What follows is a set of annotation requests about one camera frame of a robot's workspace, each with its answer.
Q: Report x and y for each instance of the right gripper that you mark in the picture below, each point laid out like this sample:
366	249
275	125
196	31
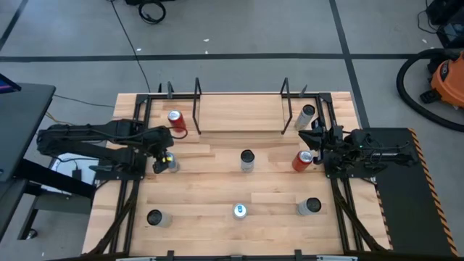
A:
331	141

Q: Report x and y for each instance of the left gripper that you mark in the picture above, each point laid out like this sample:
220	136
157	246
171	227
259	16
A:
161	150

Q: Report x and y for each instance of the red Coca-Cola can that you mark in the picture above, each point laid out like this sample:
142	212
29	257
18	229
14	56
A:
177	121
301	163

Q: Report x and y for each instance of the white Celsius Arctic Vibe can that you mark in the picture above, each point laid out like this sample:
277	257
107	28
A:
306	207
247	163

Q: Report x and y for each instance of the silver and blue Red Bull can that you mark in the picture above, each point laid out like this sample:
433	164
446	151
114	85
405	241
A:
240	211

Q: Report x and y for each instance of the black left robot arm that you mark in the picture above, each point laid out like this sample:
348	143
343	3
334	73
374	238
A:
90	132

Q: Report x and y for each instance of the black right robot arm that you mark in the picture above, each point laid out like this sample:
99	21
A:
380	152

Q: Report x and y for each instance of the black power adapter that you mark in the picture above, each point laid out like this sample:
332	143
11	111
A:
77	174

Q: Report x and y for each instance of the white paper sheet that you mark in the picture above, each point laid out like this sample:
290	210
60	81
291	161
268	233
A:
65	174

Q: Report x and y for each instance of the orange shop vacuum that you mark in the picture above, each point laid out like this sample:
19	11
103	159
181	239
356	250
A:
399	87
449	81

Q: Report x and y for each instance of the black mat with hazard stripes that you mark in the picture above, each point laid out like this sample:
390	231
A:
406	203

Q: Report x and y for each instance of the black desk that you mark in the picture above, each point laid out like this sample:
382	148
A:
21	123

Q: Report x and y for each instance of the laptop screen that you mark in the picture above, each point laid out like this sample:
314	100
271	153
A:
5	85

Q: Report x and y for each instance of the black equipment case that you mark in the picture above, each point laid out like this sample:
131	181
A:
446	11

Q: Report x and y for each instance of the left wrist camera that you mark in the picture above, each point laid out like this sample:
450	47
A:
160	167

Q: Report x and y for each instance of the black metal table frame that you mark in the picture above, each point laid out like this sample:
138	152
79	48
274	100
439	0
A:
142	99

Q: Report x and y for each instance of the wooden shelf with black frame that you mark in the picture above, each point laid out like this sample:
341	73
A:
241	112

